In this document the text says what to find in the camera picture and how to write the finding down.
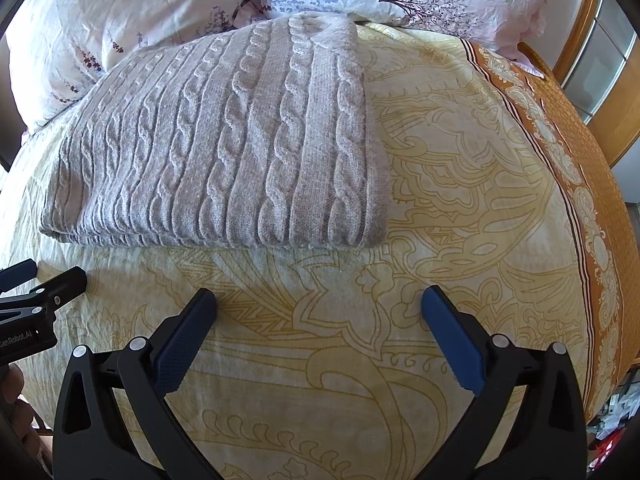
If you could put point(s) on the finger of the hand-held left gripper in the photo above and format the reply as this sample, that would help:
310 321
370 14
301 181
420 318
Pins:
65 285
17 276

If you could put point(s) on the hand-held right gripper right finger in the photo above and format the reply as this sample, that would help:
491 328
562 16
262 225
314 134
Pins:
455 340

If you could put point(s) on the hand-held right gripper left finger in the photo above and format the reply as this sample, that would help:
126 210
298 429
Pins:
182 345

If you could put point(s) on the person's left hand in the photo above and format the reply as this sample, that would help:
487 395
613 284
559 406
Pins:
15 410

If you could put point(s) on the yellow patterned bed sheet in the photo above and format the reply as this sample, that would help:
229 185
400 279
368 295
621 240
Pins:
450 185

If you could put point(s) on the floor clutter pile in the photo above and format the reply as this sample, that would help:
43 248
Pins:
612 425

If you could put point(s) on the white pillow purple flower print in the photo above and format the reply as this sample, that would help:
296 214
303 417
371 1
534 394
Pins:
125 25

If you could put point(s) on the wooden glass door cabinet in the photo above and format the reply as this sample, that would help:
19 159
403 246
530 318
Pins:
625 125

